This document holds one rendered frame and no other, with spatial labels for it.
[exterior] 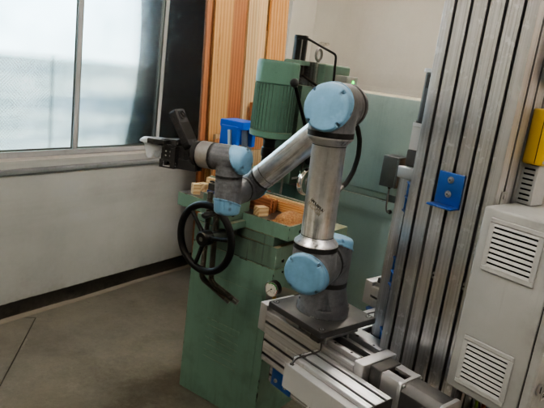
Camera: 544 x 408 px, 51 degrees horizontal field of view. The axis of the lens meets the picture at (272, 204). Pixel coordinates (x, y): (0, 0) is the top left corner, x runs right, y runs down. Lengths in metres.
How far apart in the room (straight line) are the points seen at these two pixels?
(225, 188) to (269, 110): 0.80
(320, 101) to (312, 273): 0.42
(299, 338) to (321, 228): 0.39
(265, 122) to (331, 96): 0.96
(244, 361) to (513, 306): 1.34
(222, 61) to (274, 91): 1.56
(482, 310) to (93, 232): 2.52
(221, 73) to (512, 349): 2.82
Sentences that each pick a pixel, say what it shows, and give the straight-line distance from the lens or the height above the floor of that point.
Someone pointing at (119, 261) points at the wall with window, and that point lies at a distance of 3.70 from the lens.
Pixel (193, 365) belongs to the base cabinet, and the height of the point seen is 0.13.
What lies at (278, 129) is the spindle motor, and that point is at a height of 1.24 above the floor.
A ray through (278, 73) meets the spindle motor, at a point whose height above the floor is 1.46.
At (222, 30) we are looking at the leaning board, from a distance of 3.80.
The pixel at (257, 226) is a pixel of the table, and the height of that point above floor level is 0.86.
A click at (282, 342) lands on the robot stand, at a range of 1.73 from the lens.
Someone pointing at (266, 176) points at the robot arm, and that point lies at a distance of 1.61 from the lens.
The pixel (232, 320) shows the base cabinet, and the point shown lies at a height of 0.43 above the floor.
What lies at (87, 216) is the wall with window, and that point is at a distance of 3.44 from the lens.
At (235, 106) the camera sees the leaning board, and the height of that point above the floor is 1.18.
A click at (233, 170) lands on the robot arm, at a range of 1.52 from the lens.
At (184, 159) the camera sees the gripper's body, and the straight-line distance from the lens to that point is 1.62.
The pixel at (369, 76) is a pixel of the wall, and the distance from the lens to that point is 4.65.
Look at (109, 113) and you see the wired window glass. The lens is 3.49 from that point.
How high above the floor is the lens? 1.48
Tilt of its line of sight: 14 degrees down
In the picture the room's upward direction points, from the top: 8 degrees clockwise
